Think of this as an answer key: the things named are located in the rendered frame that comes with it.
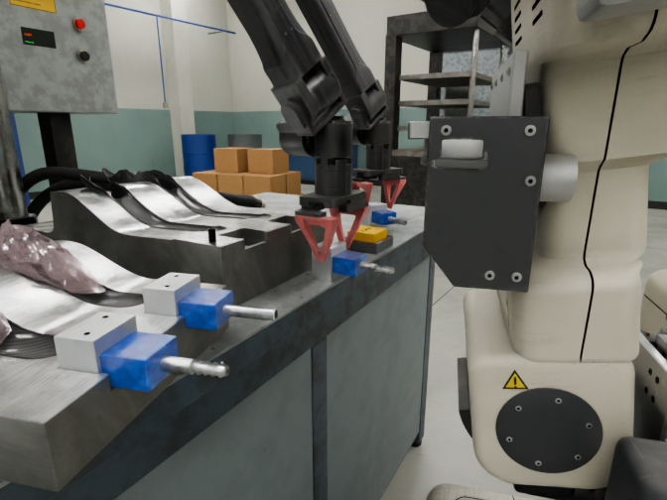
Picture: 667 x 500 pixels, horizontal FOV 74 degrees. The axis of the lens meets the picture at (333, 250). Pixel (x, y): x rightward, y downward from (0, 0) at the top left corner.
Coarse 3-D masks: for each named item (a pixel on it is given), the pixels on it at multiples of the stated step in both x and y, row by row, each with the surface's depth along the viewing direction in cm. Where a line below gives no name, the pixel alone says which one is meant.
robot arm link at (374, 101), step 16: (304, 0) 85; (320, 0) 84; (304, 16) 88; (320, 16) 85; (336, 16) 87; (320, 32) 88; (336, 32) 87; (336, 48) 88; (352, 48) 90; (336, 64) 91; (352, 64) 90; (352, 80) 91; (368, 80) 93; (352, 96) 94; (368, 96) 94; (384, 96) 97; (368, 112) 94
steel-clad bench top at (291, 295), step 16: (272, 192) 161; (400, 208) 130; (416, 208) 130; (400, 224) 110; (416, 224) 110; (400, 240) 95; (368, 256) 83; (288, 288) 67; (304, 288) 67; (320, 288) 67; (256, 304) 61; (272, 304) 61; (288, 304) 61; (304, 304) 62; (240, 320) 56; (256, 320) 56; (272, 320) 56; (224, 336) 52; (240, 336) 52; (208, 352) 48; (0, 480) 31
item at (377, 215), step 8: (368, 208) 105; (376, 208) 106; (384, 208) 107; (368, 216) 106; (376, 216) 104; (384, 216) 102; (392, 216) 104; (368, 224) 106; (376, 224) 107; (384, 224) 103
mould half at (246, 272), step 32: (64, 192) 71; (96, 192) 73; (160, 192) 80; (192, 192) 85; (32, 224) 82; (64, 224) 73; (96, 224) 68; (128, 224) 69; (224, 224) 68; (256, 224) 68; (288, 224) 68; (128, 256) 66; (160, 256) 62; (192, 256) 59; (224, 256) 57; (256, 256) 62; (288, 256) 69; (256, 288) 63
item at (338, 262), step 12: (336, 240) 73; (312, 252) 70; (336, 252) 70; (348, 252) 71; (312, 264) 71; (324, 264) 70; (336, 264) 69; (348, 264) 68; (360, 264) 69; (372, 264) 68; (312, 276) 71; (324, 276) 70; (336, 276) 71
